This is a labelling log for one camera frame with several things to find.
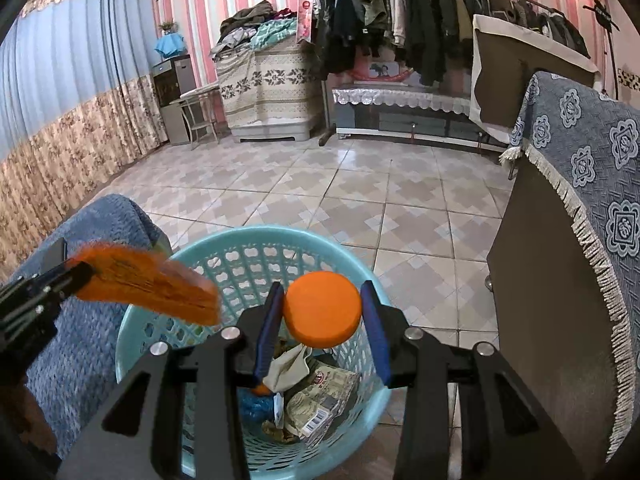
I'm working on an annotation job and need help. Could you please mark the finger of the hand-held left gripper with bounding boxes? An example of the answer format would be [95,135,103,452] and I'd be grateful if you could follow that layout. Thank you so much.
[0,238,69,306]
[0,260,96,331]

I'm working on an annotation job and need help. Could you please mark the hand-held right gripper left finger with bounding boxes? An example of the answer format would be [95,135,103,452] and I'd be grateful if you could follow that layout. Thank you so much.
[57,282,286,480]

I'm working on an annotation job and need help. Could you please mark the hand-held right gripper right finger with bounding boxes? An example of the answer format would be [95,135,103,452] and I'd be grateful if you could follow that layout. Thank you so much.
[359,280,583,480]

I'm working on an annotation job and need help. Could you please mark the beige cloth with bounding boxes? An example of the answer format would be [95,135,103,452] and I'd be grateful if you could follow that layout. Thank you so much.
[265,344,313,393]

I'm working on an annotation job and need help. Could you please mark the orange lid white inside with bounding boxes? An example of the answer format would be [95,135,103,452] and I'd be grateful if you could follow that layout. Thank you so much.
[282,271,362,350]

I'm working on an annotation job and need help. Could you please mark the blue plastic bag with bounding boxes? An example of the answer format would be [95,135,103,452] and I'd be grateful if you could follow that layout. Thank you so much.
[237,387,281,423]

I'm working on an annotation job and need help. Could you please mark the light blue plastic basket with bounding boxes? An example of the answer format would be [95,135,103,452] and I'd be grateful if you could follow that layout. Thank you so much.
[115,225,393,478]

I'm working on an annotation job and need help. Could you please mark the grey printed foil bag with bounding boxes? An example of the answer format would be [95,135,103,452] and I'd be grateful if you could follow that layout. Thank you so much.
[287,362,361,448]

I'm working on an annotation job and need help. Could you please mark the orange snack packet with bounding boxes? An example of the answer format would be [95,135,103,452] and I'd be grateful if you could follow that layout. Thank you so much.
[75,244,222,325]

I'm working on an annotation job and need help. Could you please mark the blue knitted blanket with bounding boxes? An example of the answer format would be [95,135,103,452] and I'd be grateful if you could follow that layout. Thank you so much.
[10,194,173,461]

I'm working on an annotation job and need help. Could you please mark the brown furniture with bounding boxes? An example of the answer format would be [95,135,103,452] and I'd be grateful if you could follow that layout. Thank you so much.
[487,152,626,480]

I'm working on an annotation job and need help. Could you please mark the blue floral curtain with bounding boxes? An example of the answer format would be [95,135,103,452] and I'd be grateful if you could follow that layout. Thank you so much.
[0,0,168,281]

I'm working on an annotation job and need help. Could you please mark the grey water dispenser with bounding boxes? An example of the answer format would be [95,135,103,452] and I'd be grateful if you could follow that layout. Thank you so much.
[151,54,197,146]

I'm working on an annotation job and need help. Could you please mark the low dark cabinet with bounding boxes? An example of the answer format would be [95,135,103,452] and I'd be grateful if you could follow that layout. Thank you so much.
[332,102,511,151]

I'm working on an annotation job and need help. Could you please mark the small white metal table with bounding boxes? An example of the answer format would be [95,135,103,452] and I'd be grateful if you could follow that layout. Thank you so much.
[170,86,222,150]

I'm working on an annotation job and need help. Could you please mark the metal clothes rack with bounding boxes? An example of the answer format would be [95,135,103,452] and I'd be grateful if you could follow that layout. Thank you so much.
[309,0,591,147]

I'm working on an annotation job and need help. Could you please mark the white lace cloth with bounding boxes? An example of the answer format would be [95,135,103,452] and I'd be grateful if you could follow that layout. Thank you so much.
[332,87,473,116]

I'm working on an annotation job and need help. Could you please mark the blue cloth cover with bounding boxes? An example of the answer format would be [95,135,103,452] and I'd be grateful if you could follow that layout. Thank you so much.
[154,34,185,60]

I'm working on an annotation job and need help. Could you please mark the patterned beige cloth cover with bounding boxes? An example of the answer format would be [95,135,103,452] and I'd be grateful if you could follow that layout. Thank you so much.
[215,40,323,128]

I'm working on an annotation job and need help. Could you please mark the red plastic item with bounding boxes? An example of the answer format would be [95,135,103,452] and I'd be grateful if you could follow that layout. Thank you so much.
[349,62,417,84]

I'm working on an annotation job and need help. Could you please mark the grey garment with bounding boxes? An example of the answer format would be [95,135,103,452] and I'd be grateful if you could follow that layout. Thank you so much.
[210,27,261,58]

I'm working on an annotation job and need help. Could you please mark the blue patterned fringed cover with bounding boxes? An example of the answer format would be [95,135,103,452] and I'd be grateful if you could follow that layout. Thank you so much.
[500,71,640,463]

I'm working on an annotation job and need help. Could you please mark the teal patterned garment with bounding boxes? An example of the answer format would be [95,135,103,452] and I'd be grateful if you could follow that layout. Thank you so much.
[250,17,301,51]

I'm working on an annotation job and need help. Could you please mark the dark olive jacket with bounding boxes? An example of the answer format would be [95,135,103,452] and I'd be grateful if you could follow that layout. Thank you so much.
[220,1,276,36]

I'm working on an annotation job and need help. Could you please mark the row of hanging clothes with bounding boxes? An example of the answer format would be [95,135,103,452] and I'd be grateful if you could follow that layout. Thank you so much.
[312,0,591,88]

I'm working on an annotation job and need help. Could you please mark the pink hanging bag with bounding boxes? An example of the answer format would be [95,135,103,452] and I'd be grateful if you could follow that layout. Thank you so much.
[296,0,317,45]

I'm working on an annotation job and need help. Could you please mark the black coat stand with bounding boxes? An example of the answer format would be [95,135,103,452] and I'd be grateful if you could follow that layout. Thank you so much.
[582,0,621,101]

